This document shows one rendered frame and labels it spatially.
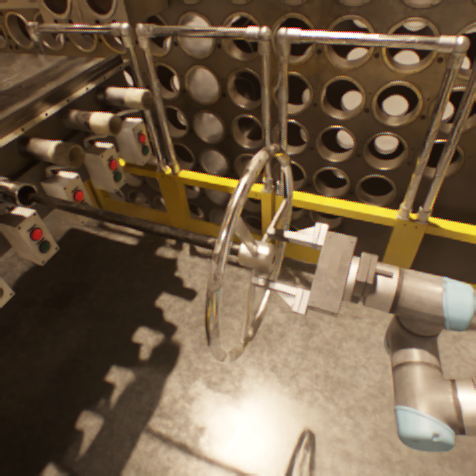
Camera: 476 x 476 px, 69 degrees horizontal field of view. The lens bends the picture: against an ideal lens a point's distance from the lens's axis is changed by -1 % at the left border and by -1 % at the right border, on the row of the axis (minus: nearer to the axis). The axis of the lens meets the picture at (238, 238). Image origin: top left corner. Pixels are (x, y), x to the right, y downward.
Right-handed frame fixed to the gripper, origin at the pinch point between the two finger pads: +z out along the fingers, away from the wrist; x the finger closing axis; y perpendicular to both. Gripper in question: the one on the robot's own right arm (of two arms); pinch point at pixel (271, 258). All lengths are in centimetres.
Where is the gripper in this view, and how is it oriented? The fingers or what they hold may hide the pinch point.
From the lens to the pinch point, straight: 62.7
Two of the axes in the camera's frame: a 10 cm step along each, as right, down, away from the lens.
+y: 2.4, 3.2, 9.2
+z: -9.2, -2.3, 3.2
